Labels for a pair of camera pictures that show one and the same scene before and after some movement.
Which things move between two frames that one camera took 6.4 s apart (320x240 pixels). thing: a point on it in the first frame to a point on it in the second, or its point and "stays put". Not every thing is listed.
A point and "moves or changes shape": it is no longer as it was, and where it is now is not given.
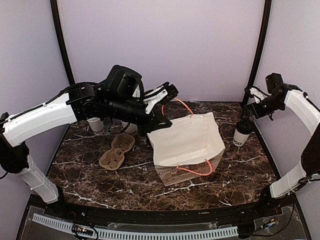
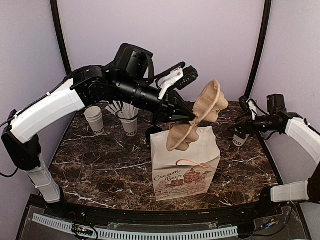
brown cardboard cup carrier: [112, 159] to [210, 103]
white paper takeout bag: [189, 149] moves or changes shape
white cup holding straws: [131, 129] stays put
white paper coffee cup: [239, 139] stays put
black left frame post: [61, 39] stays put
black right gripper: [248, 108] to [244, 124]
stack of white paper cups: [96, 125] stays put
